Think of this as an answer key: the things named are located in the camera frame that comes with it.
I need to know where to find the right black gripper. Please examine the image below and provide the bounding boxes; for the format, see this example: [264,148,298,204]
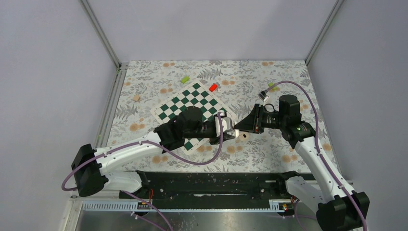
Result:
[234,103,287,134]

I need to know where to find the beige earbud charging case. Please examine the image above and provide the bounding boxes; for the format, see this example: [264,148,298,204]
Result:
[239,132,250,141]

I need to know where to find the white earbud case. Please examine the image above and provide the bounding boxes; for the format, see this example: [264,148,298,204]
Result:
[234,129,240,138]

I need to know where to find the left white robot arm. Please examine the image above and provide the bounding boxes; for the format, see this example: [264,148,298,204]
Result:
[62,106,239,198]

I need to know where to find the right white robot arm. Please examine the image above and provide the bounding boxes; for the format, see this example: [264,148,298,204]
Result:
[234,95,370,231]

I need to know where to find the floral patterned table mat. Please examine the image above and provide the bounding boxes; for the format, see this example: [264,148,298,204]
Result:
[108,60,335,173]

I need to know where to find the green block right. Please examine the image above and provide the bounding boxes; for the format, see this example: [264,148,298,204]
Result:
[268,82,280,92]

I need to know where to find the green block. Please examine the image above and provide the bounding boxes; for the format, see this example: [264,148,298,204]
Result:
[268,82,280,92]
[180,76,190,84]

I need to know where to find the red block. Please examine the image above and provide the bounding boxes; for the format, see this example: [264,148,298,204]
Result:
[209,84,218,92]

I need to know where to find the green white chessboard mat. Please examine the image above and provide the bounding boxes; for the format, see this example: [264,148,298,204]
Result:
[151,81,237,154]

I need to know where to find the green block left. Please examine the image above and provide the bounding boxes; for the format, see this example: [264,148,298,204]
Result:
[180,76,190,84]

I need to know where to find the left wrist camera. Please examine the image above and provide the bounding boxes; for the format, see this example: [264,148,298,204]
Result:
[215,116,235,137]

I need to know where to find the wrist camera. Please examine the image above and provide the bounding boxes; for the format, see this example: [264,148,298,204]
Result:
[215,116,235,137]
[258,91,269,102]

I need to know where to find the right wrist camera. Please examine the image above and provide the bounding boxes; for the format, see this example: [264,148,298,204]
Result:
[258,91,269,102]

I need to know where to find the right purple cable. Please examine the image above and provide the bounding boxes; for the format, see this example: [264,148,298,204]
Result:
[266,80,368,231]

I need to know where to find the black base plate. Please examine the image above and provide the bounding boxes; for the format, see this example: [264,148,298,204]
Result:
[119,171,299,210]

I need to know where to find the white slotted cable duct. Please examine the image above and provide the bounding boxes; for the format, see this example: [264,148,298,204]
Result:
[82,200,288,212]

